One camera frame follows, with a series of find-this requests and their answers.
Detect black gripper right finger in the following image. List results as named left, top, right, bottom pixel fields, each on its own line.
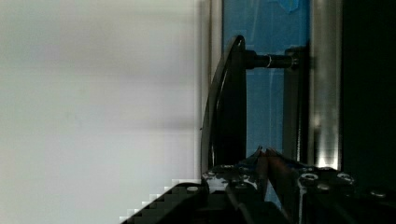
left=264, top=148, right=355, bottom=224

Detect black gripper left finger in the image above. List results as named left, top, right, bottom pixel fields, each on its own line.
left=201, top=146, right=265, bottom=200

